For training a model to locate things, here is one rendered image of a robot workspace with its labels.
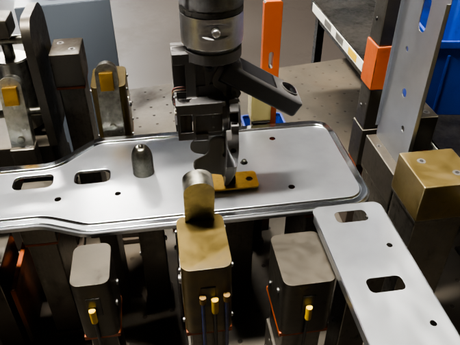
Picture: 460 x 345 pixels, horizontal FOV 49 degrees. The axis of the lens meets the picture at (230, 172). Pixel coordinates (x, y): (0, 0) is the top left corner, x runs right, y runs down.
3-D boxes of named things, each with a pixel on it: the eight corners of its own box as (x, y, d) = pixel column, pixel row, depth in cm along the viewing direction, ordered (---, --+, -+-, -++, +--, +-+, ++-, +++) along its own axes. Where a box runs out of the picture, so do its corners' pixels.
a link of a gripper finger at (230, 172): (194, 186, 73) (189, 131, 67) (234, 183, 73) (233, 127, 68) (196, 199, 70) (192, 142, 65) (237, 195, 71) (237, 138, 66)
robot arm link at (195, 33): (237, -5, 61) (250, 20, 55) (237, 31, 64) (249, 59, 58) (176, -2, 60) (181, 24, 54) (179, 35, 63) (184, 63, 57)
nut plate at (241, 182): (202, 192, 72) (202, 186, 71) (199, 176, 75) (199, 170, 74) (259, 187, 73) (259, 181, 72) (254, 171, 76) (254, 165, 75)
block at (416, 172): (375, 350, 86) (424, 187, 64) (358, 312, 92) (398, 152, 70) (419, 344, 87) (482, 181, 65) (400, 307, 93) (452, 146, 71)
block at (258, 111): (247, 246, 106) (252, 91, 83) (244, 234, 108) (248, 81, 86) (263, 244, 106) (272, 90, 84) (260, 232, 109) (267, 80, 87)
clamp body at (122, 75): (118, 246, 106) (87, 88, 83) (119, 213, 114) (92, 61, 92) (149, 243, 107) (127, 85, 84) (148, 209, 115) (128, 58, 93)
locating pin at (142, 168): (134, 187, 76) (129, 151, 72) (134, 174, 79) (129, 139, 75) (155, 185, 77) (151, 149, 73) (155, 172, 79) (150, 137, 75)
